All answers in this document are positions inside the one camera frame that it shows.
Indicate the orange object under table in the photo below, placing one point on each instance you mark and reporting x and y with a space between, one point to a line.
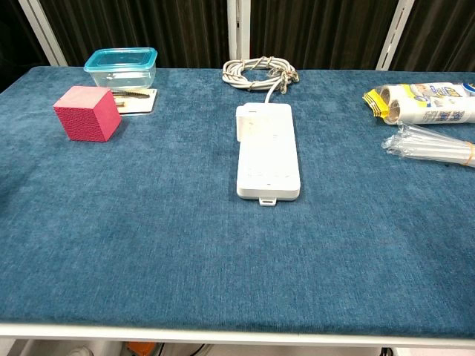
140 349

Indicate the white power strip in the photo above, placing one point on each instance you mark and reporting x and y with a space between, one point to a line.
268 167

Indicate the white upright frame post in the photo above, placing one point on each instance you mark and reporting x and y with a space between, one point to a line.
238 29

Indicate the blue cloth table cover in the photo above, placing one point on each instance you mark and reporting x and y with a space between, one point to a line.
148 230

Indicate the pink cube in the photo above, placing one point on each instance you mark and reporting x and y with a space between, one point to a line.
89 115

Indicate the yellow white snack bag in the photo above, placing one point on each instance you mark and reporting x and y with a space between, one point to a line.
426 104

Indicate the bundle of wrapped clear straws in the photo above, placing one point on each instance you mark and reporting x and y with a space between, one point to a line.
426 146

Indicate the clear container teal lid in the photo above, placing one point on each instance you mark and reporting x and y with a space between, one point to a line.
120 68

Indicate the dark pleated curtain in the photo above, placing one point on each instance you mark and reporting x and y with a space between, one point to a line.
148 26

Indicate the razor on yellow card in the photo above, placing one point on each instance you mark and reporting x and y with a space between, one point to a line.
143 104

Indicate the white slanted frame post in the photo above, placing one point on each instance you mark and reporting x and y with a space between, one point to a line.
395 35
44 33

